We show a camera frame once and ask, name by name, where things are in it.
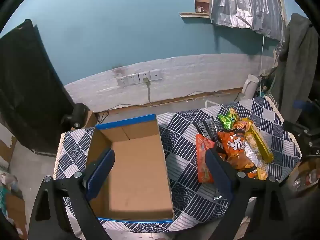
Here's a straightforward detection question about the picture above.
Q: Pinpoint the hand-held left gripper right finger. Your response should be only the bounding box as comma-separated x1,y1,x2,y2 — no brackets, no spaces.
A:
204,148,292,240

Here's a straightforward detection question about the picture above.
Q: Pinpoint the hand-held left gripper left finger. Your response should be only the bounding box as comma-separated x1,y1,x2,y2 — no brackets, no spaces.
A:
28,148,116,240

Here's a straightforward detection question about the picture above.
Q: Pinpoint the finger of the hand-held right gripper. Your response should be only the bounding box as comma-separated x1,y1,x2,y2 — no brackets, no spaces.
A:
283,120,309,133
294,101,314,111

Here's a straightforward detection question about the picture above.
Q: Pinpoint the orange chip bag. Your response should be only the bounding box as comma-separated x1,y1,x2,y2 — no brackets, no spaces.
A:
216,129,258,178

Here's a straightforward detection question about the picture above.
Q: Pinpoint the long gold snack packet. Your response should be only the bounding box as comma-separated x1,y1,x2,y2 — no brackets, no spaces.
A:
246,122,275,164

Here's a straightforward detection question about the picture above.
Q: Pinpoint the cardboard box with blue rim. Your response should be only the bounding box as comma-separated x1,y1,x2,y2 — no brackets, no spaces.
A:
85,114,175,224

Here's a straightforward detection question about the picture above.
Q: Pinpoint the red snack packet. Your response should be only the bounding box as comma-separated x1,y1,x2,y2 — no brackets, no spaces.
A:
195,133,216,183

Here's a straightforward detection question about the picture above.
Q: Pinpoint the grey hanging coat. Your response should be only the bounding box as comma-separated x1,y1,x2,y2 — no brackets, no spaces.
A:
271,12,319,123

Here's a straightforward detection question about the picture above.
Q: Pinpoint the plastic bottle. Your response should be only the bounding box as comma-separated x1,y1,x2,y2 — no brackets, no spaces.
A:
292,169,320,189

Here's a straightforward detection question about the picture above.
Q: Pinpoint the black snack packet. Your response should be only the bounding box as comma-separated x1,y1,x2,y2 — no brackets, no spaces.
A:
192,121,210,138
202,119,219,142

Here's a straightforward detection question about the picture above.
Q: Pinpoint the navy white patterned tablecloth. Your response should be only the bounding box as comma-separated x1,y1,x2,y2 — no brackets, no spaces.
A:
56,97,303,233

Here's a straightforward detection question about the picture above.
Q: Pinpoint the white kettle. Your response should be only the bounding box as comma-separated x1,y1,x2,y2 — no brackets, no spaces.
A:
241,74,260,100

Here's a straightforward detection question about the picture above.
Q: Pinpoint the green snack bag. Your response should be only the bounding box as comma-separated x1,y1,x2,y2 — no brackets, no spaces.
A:
218,107,240,130

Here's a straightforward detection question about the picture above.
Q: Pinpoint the brown cardboard box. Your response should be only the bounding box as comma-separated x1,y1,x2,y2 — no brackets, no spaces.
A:
4,192,28,240

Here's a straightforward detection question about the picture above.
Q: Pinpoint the silver foil curtain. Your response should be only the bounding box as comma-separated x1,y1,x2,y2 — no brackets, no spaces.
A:
209,0,286,40

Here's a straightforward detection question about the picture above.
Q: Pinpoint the wooden window sill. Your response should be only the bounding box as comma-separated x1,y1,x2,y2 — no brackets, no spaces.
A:
179,12,211,19

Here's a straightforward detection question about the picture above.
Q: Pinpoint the black floor cable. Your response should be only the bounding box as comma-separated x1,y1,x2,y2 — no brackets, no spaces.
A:
96,104,143,124

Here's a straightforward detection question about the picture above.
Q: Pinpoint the thin white cable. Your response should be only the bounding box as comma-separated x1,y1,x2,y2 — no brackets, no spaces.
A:
259,35,265,80

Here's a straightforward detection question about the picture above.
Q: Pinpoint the grey plug cable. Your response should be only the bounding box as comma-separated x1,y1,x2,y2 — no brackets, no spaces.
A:
143,77,160,106

